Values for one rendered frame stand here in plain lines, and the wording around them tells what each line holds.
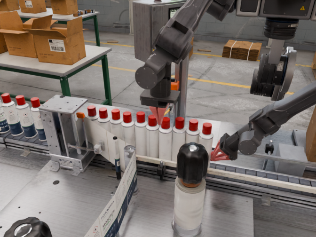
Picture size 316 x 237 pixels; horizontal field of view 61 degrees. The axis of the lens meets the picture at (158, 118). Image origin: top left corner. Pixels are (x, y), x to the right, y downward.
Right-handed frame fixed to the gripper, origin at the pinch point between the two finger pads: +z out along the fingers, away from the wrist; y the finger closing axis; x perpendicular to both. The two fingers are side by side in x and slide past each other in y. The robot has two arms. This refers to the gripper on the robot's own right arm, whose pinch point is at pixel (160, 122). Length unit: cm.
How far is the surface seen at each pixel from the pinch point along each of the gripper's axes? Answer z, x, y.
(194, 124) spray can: 9.9, 17.5, 8.2
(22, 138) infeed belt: 29, 16, -70
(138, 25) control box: -22.8, 20.3, -13.1
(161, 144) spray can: 19.1, 15.2, -3.4
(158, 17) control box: -25.8, 19.0, -5.9
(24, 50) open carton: 31, 143, -174
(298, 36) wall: 86, 542, 140
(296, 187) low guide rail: 27, 14, 45
